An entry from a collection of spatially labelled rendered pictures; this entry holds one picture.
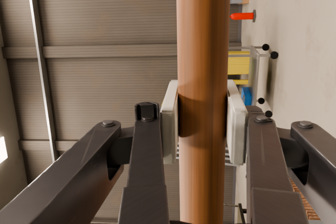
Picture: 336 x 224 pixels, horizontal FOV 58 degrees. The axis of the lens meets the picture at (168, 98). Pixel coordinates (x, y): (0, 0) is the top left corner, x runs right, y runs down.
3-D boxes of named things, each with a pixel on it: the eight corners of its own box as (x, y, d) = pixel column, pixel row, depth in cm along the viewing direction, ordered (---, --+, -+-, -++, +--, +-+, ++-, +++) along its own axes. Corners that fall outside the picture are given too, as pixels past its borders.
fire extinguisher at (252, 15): (256, 22, 581) (227, 23, 585) (253, 22, 603) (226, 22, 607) (256, 9, 574) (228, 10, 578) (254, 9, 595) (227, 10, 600)
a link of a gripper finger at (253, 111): (252, 139, 13) (323, 140, 13) (239, 104, 18) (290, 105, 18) (250, 169, 14) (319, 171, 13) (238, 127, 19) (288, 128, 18)
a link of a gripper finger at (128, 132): (158, 168, 14) (95, 167, 14) (167, 127, 19) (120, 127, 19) (156, 139, 14) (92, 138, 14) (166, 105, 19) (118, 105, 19)
